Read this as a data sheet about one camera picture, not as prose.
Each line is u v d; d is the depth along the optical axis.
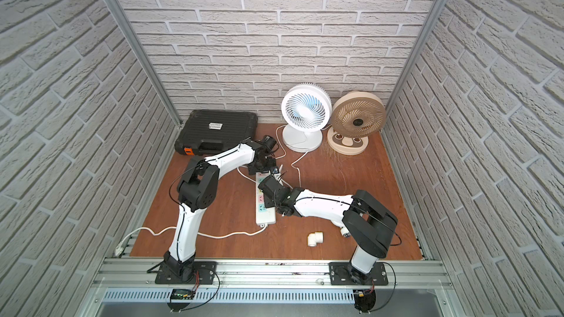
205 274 0.74
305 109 0.88
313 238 0.79
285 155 1.06
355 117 0.91
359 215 0.45
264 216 0.85
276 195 0.67
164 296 0.70
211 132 1.07
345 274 0.73
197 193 0.57
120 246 0.82
